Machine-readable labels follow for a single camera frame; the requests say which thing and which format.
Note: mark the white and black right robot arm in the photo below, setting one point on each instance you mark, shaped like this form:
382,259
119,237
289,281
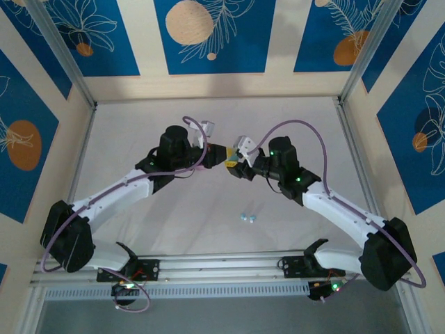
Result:
340,208

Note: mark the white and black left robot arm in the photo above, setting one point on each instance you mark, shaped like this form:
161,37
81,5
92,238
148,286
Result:
114,191

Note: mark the black controller board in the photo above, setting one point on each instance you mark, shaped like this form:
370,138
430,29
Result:
325,288
124,290

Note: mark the aluminium side rail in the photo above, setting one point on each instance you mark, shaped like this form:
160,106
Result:
81,156
351,139

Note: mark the aluminium rail beam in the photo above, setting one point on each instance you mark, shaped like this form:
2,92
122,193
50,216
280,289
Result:
215,261

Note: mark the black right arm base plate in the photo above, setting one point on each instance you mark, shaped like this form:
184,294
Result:
292,266

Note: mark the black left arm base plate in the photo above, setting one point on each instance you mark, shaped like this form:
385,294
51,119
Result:
146,268

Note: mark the aluminium corner post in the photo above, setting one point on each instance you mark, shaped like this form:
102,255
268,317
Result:
59,45
368,45

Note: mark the aluminium frame leg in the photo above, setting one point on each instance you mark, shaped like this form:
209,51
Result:
408,313
29,309

